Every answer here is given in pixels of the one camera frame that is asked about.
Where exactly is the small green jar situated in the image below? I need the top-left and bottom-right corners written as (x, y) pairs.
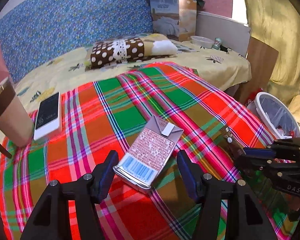
top-left (212, 37), bottom-right (222, 50)

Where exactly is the wooden board panel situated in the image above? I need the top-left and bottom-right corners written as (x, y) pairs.
top-left (234, 37), bottom-right (279, 105)

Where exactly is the white round trash bin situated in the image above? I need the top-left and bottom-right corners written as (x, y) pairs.
top-left (247, 92), bottom-right (300, 139)

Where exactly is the blue floral headboard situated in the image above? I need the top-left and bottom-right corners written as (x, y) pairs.
top-left (0, 0), bottom-right (152, 82)

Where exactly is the translucent trash bag liner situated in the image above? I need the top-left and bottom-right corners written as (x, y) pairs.
top-left (259, 94), bottom-right (300, 137)

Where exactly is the strawberry milk carton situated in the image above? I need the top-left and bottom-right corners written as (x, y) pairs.
top-left (113, 115), bottom-right (184, 194)

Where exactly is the person's right hand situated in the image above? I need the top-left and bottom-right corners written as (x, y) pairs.
top-left (288, 196), bottom-right (300, 222)

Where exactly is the red detergent bottle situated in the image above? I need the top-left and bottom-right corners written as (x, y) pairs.
top-left (244, 88), bottom-right (263, 106)

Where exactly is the white smartphone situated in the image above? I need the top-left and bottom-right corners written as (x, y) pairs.
top-left (33, 92), bottom-right (62, 141)

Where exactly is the brown coffee stick packet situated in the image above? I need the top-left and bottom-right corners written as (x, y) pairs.
top-left (219, 126), bottom-right (245, 160)

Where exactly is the red green plaid cloth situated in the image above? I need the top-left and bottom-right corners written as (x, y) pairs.
top-left (0, 61), bottom-right (298, 240)

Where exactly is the yellow green curtain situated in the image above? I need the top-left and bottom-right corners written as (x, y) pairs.
top-left (245, 0), bottom-right (300, 124)

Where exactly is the bedding package box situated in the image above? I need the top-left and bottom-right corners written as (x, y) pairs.
top-left (147, 0), bottom-right (205, 42)

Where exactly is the white plastic bowl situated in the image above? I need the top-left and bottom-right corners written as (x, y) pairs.
top-left (191, 36), bottom-right (214, 49)

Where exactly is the brown polka dot pillow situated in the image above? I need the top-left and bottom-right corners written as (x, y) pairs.
top-left (88, 34), bottom-right (178, 69)

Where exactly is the beige brown travel mug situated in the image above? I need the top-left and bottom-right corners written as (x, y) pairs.
top-left (0, 77), bottom-right (34, 147)

